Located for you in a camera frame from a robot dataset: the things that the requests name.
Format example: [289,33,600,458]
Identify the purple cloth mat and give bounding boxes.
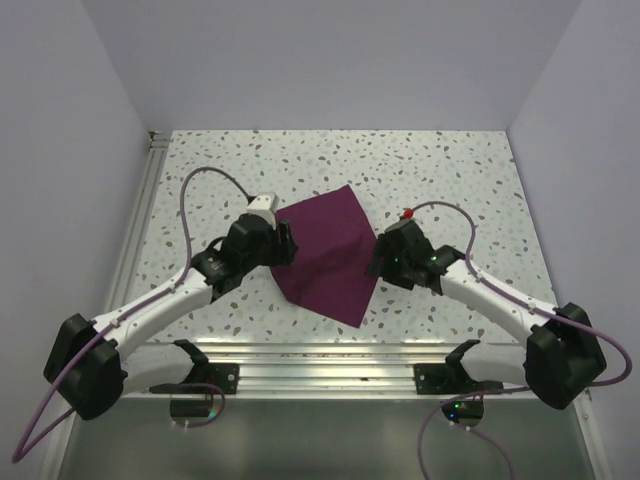
[271,185,376,328]

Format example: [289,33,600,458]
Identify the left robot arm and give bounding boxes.
[44,213,298,420]

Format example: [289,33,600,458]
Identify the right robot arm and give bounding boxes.
[367,219,606,410]

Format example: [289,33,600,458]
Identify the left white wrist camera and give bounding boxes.
[246,192,279,228]

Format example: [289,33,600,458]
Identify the aluminium frame rails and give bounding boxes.
[58,130,611,479]

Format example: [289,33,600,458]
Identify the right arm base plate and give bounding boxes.
[413,363,504,395]

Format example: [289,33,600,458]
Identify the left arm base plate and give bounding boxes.
[149,363,240,395]

